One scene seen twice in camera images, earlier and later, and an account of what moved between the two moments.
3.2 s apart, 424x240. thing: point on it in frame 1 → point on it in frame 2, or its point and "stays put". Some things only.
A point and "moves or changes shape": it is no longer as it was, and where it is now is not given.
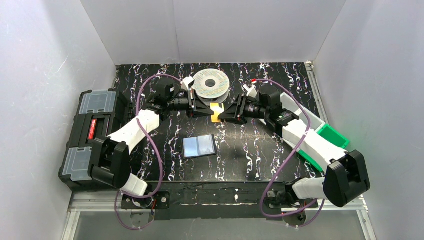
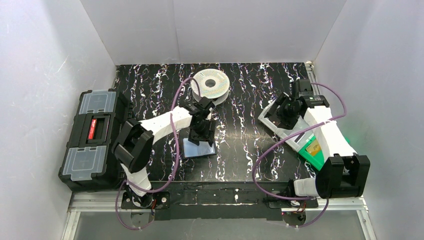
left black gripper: (192, 103) → (201, 135)
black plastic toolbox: (97, 114) stays put
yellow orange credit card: (217, 110) moves or changes shape
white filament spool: (211, 85) stays put
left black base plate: (160, 200) stays put
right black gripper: (240, 108) → (286, 120)
